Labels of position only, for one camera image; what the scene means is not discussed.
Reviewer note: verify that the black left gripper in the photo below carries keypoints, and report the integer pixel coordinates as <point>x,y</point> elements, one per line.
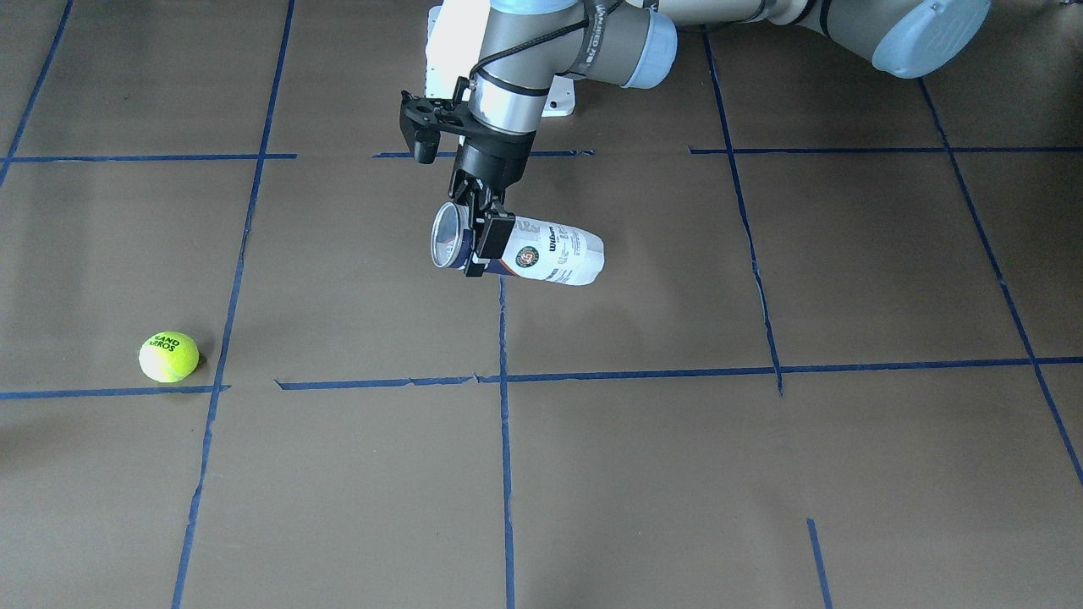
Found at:
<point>492,160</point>

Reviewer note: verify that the white tennis ball can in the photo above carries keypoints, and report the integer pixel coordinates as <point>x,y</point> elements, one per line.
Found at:
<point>538,250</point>

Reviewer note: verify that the yellow tennis ball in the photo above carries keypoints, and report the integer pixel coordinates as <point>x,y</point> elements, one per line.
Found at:
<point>169,357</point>

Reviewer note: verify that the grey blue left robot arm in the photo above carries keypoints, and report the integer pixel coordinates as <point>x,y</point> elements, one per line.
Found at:
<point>494,68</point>

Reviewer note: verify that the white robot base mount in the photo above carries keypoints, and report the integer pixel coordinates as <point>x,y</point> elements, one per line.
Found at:
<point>454,39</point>

